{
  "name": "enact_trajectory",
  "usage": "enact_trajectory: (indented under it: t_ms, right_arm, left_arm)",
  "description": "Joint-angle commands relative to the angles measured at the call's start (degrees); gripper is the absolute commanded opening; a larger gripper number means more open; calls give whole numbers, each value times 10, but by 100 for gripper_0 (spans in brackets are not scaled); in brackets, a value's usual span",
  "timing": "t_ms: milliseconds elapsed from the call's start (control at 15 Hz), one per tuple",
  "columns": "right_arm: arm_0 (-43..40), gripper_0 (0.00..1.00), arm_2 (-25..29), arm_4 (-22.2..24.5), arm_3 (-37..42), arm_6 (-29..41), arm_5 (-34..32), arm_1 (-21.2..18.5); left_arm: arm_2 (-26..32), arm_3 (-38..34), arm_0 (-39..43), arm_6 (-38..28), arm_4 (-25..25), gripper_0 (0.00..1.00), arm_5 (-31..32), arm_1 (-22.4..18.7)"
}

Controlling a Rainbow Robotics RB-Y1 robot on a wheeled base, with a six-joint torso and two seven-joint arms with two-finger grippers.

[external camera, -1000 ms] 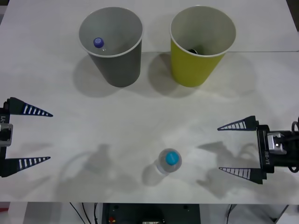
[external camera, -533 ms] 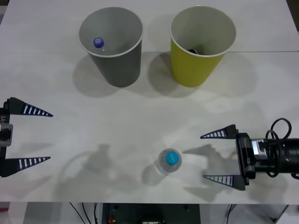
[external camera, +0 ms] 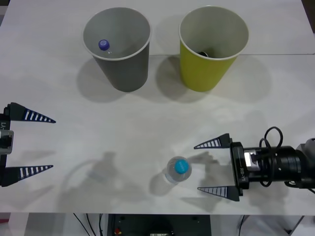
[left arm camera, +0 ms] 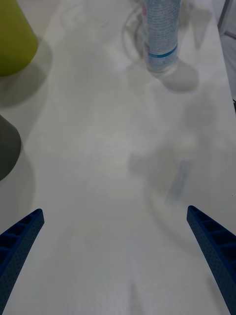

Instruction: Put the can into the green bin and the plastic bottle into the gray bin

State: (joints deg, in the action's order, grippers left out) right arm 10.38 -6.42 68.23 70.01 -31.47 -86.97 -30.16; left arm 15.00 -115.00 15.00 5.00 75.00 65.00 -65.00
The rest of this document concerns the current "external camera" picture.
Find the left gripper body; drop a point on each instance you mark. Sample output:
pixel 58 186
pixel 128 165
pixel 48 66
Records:
pixel 4 123

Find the clear bottle with blue cap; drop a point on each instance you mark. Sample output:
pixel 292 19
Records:
pixel 181 167

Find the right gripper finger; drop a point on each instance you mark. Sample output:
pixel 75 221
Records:
pixel 216 142
pixel 221 191

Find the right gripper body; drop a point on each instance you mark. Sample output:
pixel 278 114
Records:
pixel 240 169

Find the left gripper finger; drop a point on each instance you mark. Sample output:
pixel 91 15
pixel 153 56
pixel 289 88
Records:
pixel 24 172
pixel 29 115

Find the black drink can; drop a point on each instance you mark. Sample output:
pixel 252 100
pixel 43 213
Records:
pixel 204 52

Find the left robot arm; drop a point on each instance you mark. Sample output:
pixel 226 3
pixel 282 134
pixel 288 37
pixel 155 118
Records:
pixel 6 142

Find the black robot torso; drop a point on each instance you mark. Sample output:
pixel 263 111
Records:
pixel 160 225

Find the grey plastic bin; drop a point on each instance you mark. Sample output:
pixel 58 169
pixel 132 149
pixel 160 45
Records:
pixel 128 73

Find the clear bottle with purple cap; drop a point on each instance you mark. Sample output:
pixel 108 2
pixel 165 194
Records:
pixel 103 45

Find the yellow-green plastic bin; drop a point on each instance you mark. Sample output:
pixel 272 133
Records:
pixel 201 73

